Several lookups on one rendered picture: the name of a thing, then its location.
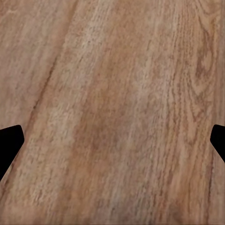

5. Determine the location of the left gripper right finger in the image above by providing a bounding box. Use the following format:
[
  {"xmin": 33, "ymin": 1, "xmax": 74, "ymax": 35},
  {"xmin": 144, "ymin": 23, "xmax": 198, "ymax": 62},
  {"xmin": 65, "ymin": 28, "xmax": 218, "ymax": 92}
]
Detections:
[{"xmin": 210, "ymin": 125, "xmax": 225, "ymax": 162}]

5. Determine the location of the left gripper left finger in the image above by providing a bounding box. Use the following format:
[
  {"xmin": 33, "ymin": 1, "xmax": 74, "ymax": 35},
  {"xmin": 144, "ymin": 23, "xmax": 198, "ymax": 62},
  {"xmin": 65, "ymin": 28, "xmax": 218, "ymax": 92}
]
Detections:
[{"xmin": 0, "ymin": 125, "xmax": 24, "ymax": 181}]

